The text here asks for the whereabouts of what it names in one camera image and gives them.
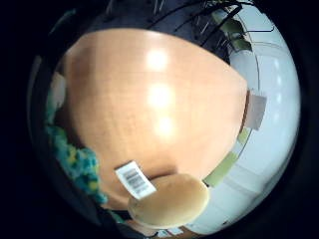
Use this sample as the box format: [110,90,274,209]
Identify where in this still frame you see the green panel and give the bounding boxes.
[236,125,251,145]
[202,150,240,189]

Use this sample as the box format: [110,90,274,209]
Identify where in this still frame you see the tan round soft toy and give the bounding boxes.
[114,160,211,231]

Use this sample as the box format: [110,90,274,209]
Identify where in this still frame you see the teal yellow fuzzy soft toy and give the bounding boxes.
[44,97,110,205]

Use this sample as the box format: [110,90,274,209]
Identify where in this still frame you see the pale brown cardboard box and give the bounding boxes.
[243,89,268,131]

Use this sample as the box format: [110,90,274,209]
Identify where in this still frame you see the pale cream soft item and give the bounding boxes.
[49,71,68,111]

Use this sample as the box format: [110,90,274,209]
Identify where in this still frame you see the black cable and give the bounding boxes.
[146,0,275,36]

